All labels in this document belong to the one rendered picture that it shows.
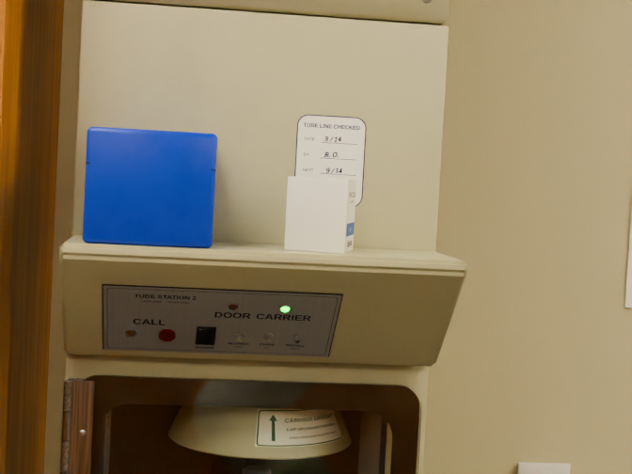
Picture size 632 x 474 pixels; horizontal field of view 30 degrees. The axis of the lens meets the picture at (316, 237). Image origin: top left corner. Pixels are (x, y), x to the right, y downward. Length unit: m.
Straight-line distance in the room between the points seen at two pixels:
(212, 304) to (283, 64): 0.22
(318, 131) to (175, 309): 0.21
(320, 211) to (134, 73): 0.21
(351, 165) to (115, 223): 0.23
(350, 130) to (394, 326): 0.18
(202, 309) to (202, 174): 0.11
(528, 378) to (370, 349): 0.57
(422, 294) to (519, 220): 0.58
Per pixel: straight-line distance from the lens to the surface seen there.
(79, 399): 1.04
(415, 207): 1.05
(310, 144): 1.04
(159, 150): 0.92
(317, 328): 0.98
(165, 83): 1.03
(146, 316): 0.97
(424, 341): 1.01
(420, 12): 1.06
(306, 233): 0.96
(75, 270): 0.93
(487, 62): 1.52
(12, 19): 1.00
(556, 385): 1.57
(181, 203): 0.92
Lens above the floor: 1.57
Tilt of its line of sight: 3 degrees down
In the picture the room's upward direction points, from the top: 3 degrees clockwise
